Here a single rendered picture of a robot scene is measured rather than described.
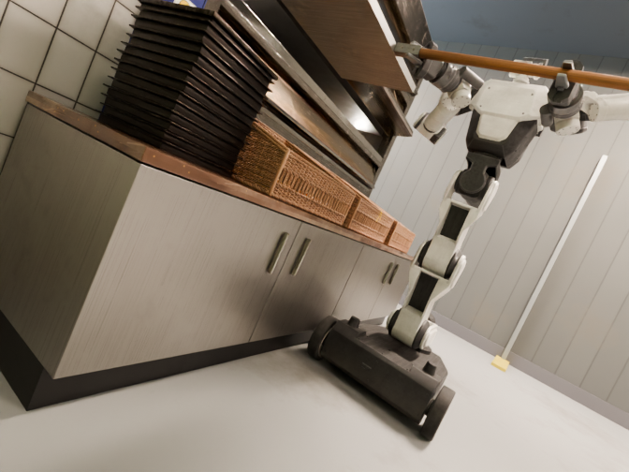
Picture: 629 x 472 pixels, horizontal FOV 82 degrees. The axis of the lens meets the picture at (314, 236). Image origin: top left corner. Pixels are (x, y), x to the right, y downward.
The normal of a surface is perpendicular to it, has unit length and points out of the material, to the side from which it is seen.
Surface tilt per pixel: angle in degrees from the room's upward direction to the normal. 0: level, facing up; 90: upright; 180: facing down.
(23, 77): 90
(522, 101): 91
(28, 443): 0
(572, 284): 90
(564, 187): 90
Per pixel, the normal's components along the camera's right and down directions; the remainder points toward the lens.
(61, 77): 0.79, 0.39
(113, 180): -0.46, -0.15
